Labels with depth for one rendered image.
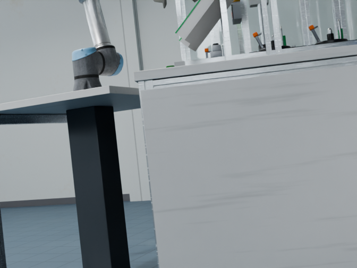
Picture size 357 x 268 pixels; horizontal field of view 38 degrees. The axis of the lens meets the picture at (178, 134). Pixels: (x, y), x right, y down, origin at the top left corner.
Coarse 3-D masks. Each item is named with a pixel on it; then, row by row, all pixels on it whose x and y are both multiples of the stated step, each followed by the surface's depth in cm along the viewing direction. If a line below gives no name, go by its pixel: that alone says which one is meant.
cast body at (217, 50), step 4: (212, 44) 261; (216, 44) 260; (212, 48) 259; (216, 48) 259; (220, 48) 259; (212, 52) 259; (216, 52) 259; (220, 52) 259; (212, 56) 259; (216, 56) 259
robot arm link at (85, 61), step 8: (88, 48) 241; (72, 56) 243; (80, 56) 240; (88, 56) 240; (96, 56) 244; (80, 64) 240; (88, 64) 240; (96, 64) 243; (104, 64) 247; (80, 72) 240; (88, 72) 240; (96, 72) 243
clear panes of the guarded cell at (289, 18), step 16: (288, 0) 360; (320, 0) 358; (352, 0) 356; (256, 16) 362; (288, 16) 360; (320, 16) 358; (352, 16) 356; (272, 32) 361; (288, 32) 360; (320, 32) 358; (352, 32) 356; (208, 48) 365; (256, 48) 362
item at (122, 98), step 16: (48, 96) 199; (64, 96) 196; (80, 96) 193; (96, 96) 194; (112, 96) 201; (128, 96) 208; (0, 112) 217; (16, 112) 225; (32, 112) 235; (48, 112) 244; (64, 112) 255
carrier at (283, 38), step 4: (280, 28) 224; (280, 32) 224; (272, 36) 230; (284, 36) 228; (272, 40) 229; (284, 40) 228; (272, 44) 229; (284, 44) 228; (264, 48) 226; (272, 48) 223; (284, 48) 218; (252, 52) 219
